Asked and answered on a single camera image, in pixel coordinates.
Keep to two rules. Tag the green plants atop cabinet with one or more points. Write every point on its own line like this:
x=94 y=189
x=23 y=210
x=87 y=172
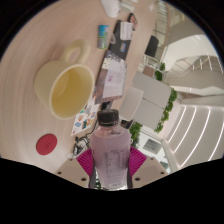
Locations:
x=168 y=108

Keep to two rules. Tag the small red and black case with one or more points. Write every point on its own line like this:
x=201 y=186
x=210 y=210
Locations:
x=132 y=20

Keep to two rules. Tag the pale yellow mug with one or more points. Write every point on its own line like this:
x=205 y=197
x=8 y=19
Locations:
x=66 y=90

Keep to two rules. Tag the lilac bottle with black cap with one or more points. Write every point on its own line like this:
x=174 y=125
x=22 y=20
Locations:
x=110 y=153

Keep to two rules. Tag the small teal tube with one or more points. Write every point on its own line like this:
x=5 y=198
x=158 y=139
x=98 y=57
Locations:
x=103 y=36

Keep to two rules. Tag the small planter with green plants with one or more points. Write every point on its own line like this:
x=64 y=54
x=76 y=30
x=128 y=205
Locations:
x=158 y=75

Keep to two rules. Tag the colourful sticker sheet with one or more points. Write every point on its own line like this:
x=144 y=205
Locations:
x=84 y=120

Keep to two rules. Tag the white cabinet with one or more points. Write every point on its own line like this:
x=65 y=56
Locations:
x=151 y=96

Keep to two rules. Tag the flat round red coaster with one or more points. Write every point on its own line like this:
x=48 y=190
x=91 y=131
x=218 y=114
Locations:
x=46 y=144

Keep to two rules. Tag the white computer mouse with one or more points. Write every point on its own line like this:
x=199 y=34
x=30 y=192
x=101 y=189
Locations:
x=110 y=8

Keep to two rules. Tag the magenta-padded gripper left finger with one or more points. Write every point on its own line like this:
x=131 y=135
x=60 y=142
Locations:
x=71 y=171

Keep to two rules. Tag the black folder with white label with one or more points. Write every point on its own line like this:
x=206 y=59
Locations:
x=117 y=43

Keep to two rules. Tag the white chair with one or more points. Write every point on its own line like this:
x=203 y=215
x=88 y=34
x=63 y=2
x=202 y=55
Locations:
x=131 y=103

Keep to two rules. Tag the small white charger block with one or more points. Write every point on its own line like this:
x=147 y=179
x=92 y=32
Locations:
x=126 y=5

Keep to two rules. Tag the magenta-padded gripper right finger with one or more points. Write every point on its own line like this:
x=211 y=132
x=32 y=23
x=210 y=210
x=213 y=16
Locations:
x=150 y=170

